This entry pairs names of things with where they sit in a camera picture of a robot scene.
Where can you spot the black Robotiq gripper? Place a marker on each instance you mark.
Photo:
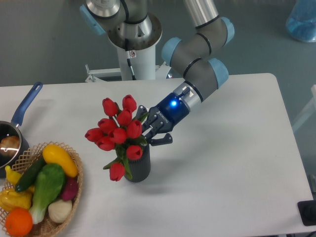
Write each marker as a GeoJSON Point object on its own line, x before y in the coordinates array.
{"type": "Point", "coordinates": [163, 117]}

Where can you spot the red tulip bouquet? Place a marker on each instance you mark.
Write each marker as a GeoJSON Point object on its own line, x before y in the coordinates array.
{"type": "Point", "coordinates": [119, 132]}

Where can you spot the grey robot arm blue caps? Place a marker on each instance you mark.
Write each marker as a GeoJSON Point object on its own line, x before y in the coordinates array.
{"type": "Point", "coordinates": [191, 59]}

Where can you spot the dark grey ribbed vase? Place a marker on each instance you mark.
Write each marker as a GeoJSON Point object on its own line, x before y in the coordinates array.
{"type": "Point", "coordinates": [139, 169]}

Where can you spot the yellow squash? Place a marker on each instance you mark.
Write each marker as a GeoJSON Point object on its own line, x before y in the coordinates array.
{"type": "Point", "coordinates": [55, 154]}

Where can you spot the green bok choy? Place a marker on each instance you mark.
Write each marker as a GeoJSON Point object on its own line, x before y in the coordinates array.
{"type": "Point", "coordinates": [48, 185]}

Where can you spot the white garlic bulb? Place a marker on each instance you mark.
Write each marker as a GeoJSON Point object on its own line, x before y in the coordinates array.
{"type": "Point", "coordinates": [59, 210]}

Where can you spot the dark green cucumber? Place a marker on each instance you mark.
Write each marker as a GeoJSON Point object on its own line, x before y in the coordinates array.
{"type": "Point", "coordinates": [29, 176]}

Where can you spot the browned bread roll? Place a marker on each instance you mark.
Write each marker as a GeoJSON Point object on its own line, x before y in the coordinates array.
{"type": "Point", "coordinates": [9, 146]}

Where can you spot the yellow banana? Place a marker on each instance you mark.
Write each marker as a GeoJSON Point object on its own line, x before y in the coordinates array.
{"type": "Point", "coordinates": [12, 177]}

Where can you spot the yellow bell pepper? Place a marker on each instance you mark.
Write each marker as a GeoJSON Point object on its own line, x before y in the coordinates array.
{"type": "Point", "coordinates": [10, 200]}

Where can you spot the orange fruit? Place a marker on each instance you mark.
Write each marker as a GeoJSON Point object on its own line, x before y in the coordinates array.
{"type": "Point", "coordinates": [19, 222]}

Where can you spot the black device at table edge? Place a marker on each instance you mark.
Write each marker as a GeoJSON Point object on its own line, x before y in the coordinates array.
{"type": "Point", "coordinates": [307, 210]}

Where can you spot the blue translucent bag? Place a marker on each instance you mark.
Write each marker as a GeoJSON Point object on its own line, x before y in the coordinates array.
{"type": "Point", "coordinates": [301, 23]}

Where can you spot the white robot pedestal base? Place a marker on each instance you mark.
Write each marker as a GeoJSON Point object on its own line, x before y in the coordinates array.
{"type": "Point", "coordinates": [136, 50]}

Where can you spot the blue handled saucepan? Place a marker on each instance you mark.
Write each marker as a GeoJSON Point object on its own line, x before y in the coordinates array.
{"type": "Point", "coordinates": [12, 128]}

